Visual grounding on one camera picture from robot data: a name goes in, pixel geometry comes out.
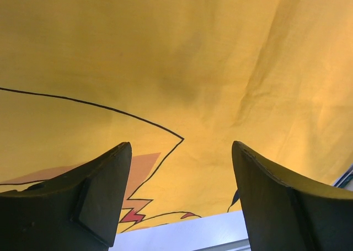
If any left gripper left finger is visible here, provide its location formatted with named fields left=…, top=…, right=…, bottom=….
left=1, top=142, right=132, bottom=250

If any yellow printed cloth placemat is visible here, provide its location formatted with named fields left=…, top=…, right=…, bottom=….
left=1, top=0, right=352, bottom=232

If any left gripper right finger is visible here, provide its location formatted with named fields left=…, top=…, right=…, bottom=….
left=232, top=141, right=352, bottom=250

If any aluminium front rail frame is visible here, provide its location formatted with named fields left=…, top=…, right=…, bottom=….
left=196, top=239, right=251, bottom=251

